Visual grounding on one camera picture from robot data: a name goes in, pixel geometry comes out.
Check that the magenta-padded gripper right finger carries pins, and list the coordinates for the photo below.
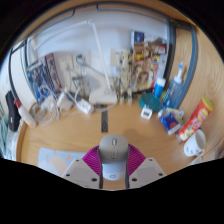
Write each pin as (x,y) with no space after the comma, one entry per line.
(148,170)

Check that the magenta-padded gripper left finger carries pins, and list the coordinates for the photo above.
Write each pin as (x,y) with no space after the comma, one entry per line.
(78,171)

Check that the light grey computer mouse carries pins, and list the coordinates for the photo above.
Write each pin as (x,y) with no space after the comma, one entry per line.
(113,153)

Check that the pastel sun cloud mouse pad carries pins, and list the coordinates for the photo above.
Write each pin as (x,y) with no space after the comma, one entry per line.
(55,160)

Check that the white mug with face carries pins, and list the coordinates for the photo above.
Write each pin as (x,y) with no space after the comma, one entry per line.
(194,145)

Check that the blue tissue pack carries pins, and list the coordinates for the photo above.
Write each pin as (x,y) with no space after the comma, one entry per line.
(170,121)

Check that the black ruler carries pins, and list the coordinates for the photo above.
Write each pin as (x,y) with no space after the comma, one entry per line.
(104,121)

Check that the small white digital clock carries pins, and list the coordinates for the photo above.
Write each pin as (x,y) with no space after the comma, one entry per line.
(146,112)

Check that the white power strip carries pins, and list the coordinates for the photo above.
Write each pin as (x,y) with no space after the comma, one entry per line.
(85,106)

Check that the red chips can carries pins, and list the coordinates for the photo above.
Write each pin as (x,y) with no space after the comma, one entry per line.
(195,120)

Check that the teal bowl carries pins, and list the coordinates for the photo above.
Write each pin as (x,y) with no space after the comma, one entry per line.
(151,101)

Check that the white power adapter block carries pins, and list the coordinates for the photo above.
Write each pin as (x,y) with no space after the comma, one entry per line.
(64,101)

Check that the small white charger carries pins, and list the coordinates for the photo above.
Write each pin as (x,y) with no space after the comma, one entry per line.
(48,103)

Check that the white desk lamp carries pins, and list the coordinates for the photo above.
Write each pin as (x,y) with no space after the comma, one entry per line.
(102,96)

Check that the light green blanket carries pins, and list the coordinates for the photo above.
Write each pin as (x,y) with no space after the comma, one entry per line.
(5,136)

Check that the blue white-capped bottle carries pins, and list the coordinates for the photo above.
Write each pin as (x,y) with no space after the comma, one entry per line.
(159,89)

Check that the blue spray bottle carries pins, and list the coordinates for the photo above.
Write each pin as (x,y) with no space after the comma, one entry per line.
(172,91)

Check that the black bag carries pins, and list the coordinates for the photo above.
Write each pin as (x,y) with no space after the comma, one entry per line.
(12,111)

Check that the thin gooseneck lamp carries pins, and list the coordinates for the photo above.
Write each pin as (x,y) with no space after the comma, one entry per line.
(81,81)

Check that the beige robot model figure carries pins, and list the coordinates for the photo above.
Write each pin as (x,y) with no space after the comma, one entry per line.
(126,76)

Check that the blue model kit box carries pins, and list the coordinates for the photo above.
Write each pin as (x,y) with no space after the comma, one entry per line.
(41,78)

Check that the colourful figure box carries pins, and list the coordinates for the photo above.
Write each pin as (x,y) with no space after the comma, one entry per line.
(150,60)

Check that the white wall socket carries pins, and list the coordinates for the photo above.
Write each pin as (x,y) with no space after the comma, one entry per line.
(68,61)

